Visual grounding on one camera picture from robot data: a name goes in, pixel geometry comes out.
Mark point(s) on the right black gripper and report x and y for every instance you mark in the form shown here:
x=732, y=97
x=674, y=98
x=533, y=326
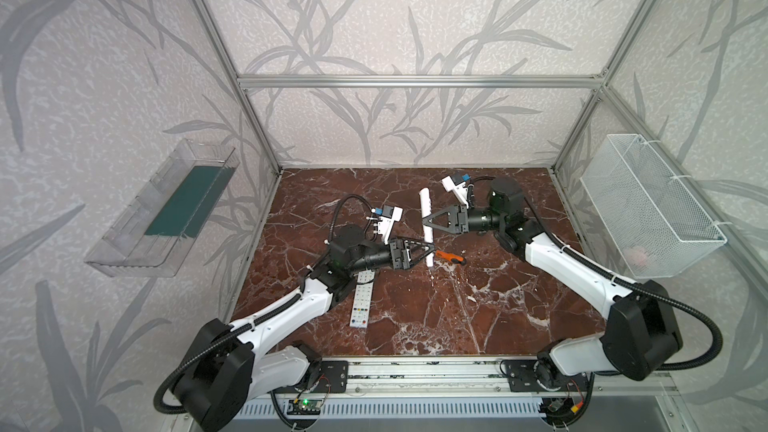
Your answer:
x=456, y=219

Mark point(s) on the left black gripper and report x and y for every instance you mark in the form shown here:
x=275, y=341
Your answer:
x=395, y=255

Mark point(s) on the white remote control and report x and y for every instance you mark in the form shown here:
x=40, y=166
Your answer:
x=426, y=210

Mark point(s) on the orange handled screwdriver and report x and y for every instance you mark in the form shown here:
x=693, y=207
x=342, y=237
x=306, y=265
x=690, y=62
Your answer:
x=450, y=257

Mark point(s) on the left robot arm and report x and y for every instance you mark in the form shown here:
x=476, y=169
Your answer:
x=229, y=364

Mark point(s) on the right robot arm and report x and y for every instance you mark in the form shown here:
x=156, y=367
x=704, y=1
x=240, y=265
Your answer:
x=641, y=331

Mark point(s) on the white remote with coloured buttons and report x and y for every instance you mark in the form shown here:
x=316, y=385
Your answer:
x=359, y=316

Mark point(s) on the green lit circuit board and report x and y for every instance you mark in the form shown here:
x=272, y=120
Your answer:
x=304, y=407

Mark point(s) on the pink object in basket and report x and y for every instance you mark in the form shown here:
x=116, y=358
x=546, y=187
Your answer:
x=636, y=257

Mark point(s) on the right base wiring connector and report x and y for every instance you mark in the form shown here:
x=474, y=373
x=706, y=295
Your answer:
x=562, y=407

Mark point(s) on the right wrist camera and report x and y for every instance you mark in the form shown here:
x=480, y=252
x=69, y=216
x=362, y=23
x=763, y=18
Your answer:
x=458, y=184

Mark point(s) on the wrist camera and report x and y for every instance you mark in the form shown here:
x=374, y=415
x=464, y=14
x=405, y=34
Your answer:
x=384, y=219
x=458, y=184

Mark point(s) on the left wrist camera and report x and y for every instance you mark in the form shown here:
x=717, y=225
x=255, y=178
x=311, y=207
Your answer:
x=384, y=219

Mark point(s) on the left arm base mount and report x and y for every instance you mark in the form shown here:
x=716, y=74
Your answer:
x=321, y=377

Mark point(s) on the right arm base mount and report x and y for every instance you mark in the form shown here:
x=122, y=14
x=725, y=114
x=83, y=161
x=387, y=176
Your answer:
x=529, y=375

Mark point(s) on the white wire mesh basket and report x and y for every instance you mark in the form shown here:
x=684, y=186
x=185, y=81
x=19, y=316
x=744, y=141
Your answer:
x=643, y=202

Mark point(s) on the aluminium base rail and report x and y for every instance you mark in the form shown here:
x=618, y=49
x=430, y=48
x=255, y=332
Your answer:
x=370, y=377

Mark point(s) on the aluminium cage frame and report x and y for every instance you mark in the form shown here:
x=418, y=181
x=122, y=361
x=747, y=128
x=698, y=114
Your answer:
x=695, y=76

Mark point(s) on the clear plastic wall bin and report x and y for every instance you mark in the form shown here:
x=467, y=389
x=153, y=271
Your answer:
x=154, y=234

